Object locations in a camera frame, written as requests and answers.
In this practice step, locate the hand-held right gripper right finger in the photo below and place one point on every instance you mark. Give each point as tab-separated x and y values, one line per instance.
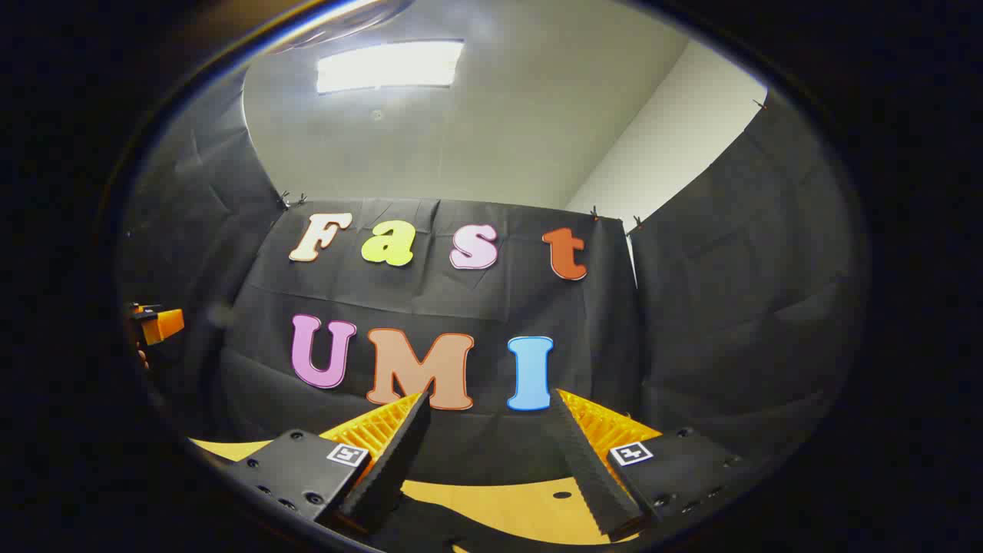
587	476

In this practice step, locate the rectangular ceiling light panel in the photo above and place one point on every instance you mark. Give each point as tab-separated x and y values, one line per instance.
388	66

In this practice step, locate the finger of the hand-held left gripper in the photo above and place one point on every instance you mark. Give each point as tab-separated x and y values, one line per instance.
163	326

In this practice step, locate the black backdrop cloth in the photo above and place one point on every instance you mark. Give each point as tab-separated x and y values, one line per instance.
714	322

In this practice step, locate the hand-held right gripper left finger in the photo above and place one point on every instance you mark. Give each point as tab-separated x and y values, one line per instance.
395	468

